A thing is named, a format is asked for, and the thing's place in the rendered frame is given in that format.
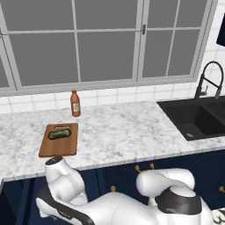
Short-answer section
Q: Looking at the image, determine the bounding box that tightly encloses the green cucumber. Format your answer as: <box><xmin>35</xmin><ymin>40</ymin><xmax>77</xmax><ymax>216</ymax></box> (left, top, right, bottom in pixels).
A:
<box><xmin>47</xmin><ymin>129</ymin><xmax>72</xmax><ymax>141</ymax></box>

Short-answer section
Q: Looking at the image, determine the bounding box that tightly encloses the wooden cutting board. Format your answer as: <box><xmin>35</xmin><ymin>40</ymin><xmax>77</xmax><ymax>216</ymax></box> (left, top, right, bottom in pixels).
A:
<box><xmin>38</xmin><ymin>122</ymin><xmax>79</xmax><ymax>158</ymax></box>

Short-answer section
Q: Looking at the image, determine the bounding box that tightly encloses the brown sauce bottle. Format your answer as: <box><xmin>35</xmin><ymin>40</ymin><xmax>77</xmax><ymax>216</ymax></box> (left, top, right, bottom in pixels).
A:
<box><xmin>69</xmin><ymin>89</ymin><xmax>82</xmax><ymax>118</ymax></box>

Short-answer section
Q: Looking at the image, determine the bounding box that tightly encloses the grey framed window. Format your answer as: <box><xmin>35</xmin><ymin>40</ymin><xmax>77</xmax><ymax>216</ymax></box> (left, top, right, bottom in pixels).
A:
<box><xmin>0</xmin><ymin>0</ymin><xmax>220</xmax><ymax>98</ymax></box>

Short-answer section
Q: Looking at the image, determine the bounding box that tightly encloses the navy cupboard front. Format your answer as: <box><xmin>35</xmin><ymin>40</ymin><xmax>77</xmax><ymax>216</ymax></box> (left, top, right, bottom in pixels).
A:
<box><xmin>78</xmin><ymin>163</ymin><xmax>146</xmax><ymax>206</ymax></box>
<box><xmin>1</xmin><ymin>176</ymin><xmax>47</xmax><ymax>225</ymax></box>
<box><xmin>146</xmin><ymin>149</ymin><xmax>225</xmax><ymax>211</ymax></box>

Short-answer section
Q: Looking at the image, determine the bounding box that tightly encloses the black double sink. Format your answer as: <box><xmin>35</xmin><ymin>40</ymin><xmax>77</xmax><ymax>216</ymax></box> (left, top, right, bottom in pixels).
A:
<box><xmin>156</xmin><ymin>96</ymin><xmax>225</xmax><ymax>142</ymax></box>

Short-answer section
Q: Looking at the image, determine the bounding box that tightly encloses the black spring tap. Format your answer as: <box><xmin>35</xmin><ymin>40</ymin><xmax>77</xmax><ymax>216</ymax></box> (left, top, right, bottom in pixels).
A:
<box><xmin>194</xmin><ymin>61</ymin><xmax>225</xmax><ymax>100</ymax></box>

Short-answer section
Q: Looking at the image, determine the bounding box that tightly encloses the black wall cupboard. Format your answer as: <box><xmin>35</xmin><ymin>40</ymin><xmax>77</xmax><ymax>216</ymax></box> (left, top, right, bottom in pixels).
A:
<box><xmin>215</xmin><ymin>17</ymin><xmax>225</xmax><ymax>47</ymax></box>

